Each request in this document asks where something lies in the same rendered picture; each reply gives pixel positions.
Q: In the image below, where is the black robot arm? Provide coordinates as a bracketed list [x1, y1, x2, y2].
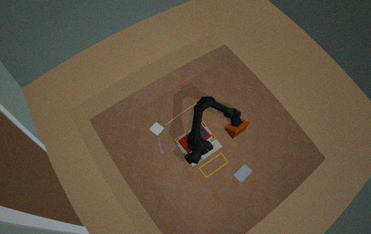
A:
[188, 96, 243, 164]

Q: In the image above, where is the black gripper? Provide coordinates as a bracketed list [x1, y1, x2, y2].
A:
[184, 141, 213, 164]

